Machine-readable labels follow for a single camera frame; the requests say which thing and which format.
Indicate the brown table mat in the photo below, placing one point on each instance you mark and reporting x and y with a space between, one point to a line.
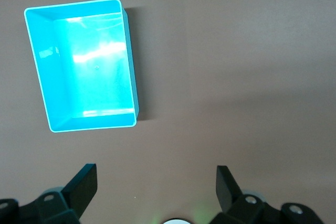
223 77

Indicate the teal plastic storage bin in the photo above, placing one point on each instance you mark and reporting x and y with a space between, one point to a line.
93 77

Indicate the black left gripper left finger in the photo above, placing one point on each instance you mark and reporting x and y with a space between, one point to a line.
81 190

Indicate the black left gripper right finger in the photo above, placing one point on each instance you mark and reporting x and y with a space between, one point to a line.
225 190

